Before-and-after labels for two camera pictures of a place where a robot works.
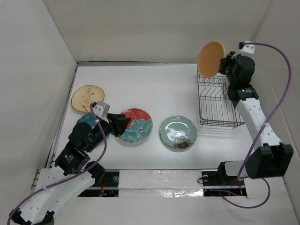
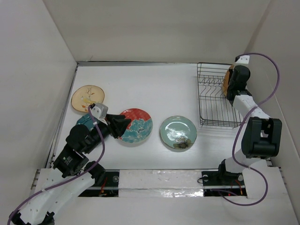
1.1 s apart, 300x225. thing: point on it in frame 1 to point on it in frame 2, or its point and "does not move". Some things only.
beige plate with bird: x=83 y=96 does not move
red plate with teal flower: x=140 y=127 does not move
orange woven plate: x=209 y=56 to x=226 y=80
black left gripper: x=117 y=123 does not move
